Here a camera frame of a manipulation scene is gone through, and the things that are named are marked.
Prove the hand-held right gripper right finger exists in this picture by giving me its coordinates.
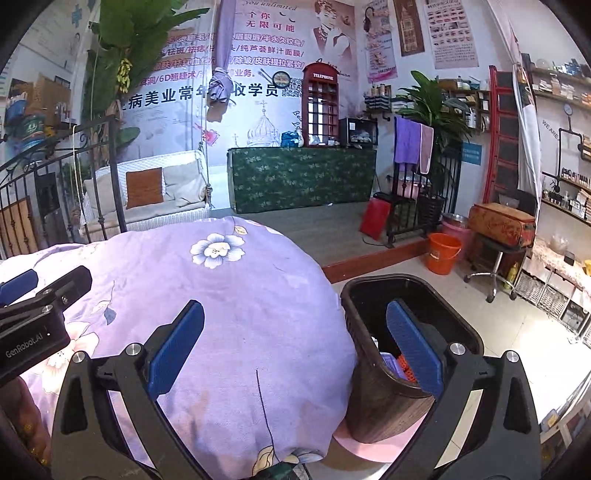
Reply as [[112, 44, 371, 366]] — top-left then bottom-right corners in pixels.
[[385, 299, 542, 480]]

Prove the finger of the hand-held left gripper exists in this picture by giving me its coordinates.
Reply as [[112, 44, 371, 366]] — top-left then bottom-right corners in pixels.
[[0, 269, 40, 308], [0, 265, 93, 326]]

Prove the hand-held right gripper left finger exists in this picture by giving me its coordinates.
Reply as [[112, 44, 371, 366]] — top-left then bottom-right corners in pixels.
[[51, 299, 208, 480]]

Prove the dark brown waste bin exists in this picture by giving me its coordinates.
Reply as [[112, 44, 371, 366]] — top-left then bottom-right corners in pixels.
[[340, 273, 485, 445]]

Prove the purple floral blanket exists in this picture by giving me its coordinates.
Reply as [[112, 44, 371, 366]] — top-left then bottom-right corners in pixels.
[[0, 215, 359, 480]]

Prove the white wicker swing sofa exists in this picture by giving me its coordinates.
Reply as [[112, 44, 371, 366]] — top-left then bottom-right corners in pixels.
[[80, 149, 212, 241]]

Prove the orange bucket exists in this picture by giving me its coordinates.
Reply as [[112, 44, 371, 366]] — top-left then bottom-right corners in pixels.
[[425, 233, 463, 277]]

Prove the chrome swivel stool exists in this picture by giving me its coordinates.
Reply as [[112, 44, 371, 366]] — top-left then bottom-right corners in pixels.
[[463, 239, 519, 304]]

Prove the pink sheet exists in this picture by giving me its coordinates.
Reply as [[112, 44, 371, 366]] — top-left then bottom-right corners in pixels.
[[330, 411, 437, 465]]

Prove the orange cushion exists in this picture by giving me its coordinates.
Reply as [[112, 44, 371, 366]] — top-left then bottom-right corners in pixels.
[[125, 167, 165, 210]]

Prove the pink basin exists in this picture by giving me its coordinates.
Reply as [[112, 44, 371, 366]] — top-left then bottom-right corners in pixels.
[[440, 216, 475, 251]]

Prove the red bag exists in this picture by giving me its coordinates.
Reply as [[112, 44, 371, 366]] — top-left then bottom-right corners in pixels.
[[359, 198, 393, 241]]

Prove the wicker drawer unit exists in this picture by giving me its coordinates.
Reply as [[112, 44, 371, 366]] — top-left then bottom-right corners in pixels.
[[512, 239, 591, 348]]

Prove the beige cushion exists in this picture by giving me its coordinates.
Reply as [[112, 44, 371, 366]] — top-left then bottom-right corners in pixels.
[[162, 163, 207, 207]]

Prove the orange patterned suitcase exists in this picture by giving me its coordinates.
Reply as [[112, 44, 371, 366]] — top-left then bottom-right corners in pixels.
[[467, 202, 537, 248]]

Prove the green label drum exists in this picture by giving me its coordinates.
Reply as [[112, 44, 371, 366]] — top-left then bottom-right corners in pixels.
[[20, 115, 52, 149]]

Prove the black metal rack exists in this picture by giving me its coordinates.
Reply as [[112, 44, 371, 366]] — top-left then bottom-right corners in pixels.
[[385, 138, 463, 248]]

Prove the cardboard box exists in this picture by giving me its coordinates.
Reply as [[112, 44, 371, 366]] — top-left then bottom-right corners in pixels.
[[28, 74, 72, 116]]

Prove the pink towel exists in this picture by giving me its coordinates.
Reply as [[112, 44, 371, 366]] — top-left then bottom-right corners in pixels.
[[417, 123, 435, 176]]

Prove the green floral cabinet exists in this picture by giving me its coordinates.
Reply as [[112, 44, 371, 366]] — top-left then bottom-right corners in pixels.
[[226, 146, 378, 215]]

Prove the purple towel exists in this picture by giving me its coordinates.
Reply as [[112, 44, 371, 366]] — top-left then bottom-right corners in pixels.
[[393, 116, 422, 165]]

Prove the black display box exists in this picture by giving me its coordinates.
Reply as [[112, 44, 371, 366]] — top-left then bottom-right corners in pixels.
[[338, 117, 379, 149]]

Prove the red ladder shelf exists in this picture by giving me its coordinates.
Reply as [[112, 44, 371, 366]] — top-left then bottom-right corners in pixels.
[[488, 65, 526, 207]]

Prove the hanging purple umbrella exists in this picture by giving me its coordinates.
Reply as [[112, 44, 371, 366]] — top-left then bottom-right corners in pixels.
[[205, 0, 237, 124]]

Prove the green potted plant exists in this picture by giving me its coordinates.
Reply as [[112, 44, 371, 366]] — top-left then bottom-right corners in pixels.
[[396, 69, 472, 149]]

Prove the banana plant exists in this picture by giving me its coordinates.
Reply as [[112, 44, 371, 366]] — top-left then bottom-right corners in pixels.
[[87, 0, 209, 155]]

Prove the white hanging cloth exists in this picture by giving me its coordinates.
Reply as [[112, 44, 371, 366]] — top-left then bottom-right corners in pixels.
[[502, 0, 544, 219]]

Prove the red telephone booth cabinet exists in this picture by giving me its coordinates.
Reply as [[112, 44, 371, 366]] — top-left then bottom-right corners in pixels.
[[301, 59, 340, 148]]

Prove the black metal bed frame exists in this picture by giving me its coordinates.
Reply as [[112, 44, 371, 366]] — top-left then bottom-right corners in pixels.
[[0, 114, 129, 260]]

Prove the small wall shelf with bottles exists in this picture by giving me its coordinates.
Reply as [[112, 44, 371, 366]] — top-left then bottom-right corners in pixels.
[[364, 82, 394, 117]]

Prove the long wall shelf with jars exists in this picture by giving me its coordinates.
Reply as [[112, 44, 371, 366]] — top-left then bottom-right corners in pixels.
[[527, 59, 591, 223]]

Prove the large printed wall poster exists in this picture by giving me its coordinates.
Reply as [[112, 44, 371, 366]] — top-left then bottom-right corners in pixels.
[[115, 0, 359, 154]]

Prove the pink portrait wall poster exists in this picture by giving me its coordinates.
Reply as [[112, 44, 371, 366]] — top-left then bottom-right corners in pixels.
[[362, 0, 400, 85]]

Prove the white chart wall poster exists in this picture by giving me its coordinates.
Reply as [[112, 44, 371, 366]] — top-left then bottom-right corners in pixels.
[[423, 0, 481, 71]]

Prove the brown tower wall poster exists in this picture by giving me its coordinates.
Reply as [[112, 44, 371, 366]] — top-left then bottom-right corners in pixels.
[[393, 0, 426, 58]]

